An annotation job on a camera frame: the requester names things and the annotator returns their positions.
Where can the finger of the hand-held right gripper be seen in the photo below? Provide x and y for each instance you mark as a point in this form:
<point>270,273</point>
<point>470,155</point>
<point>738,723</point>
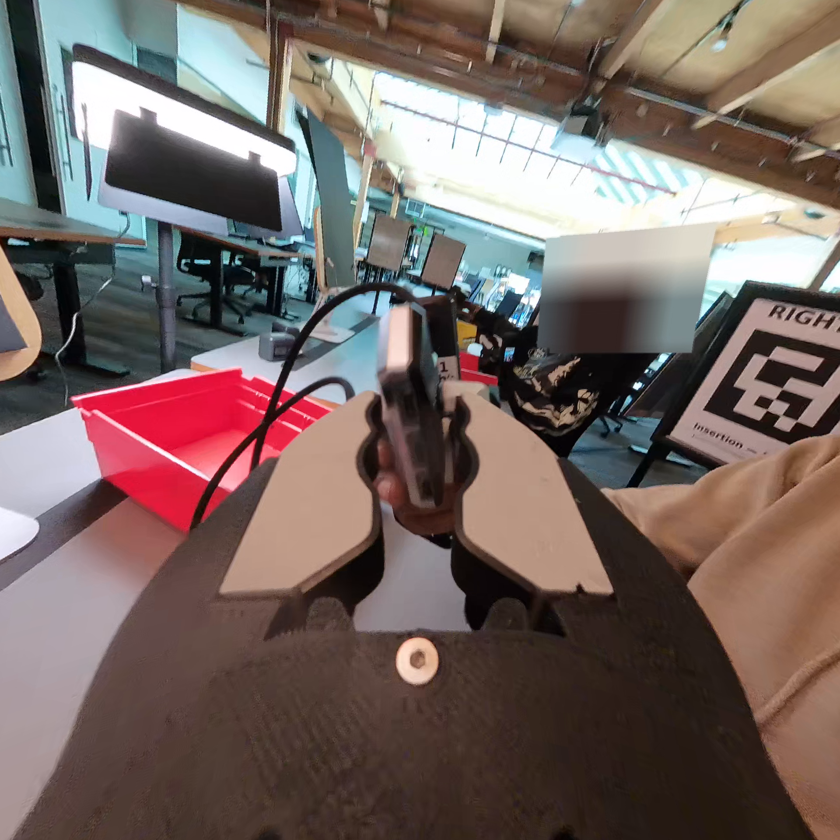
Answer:
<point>469,392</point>

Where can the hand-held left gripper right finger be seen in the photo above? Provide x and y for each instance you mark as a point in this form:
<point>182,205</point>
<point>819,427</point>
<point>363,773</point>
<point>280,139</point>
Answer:
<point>525,518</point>

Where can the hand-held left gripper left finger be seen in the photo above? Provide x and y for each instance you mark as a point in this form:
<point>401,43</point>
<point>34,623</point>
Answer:
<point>308,518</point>

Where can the grey multiport adapter hub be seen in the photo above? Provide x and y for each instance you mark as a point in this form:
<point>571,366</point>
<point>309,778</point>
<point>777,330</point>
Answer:
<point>403,348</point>

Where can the person's right hand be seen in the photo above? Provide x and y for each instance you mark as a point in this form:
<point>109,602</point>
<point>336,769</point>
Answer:
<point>394,489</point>

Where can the brown panel on stand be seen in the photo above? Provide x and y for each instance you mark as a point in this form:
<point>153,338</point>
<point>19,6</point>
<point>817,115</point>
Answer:
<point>388,243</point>
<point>443,262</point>

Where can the grey label printer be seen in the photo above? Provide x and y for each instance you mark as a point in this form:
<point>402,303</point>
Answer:
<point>275,346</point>

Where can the wooden desk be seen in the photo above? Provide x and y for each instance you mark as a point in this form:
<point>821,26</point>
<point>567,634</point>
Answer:
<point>262,248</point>
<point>39,226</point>

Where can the black office chair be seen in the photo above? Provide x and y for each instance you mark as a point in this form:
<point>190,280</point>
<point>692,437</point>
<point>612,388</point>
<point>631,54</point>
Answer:
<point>203,262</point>

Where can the marker poster on black easel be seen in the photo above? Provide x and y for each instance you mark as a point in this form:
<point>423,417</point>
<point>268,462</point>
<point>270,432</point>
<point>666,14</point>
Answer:
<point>735,341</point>

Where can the monitor on grey pole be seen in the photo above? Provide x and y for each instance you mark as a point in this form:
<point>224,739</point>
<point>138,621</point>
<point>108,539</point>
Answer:
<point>197,177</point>

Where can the person's beige hoodie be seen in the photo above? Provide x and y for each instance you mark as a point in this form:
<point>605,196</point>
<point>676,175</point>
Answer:
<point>800,656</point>

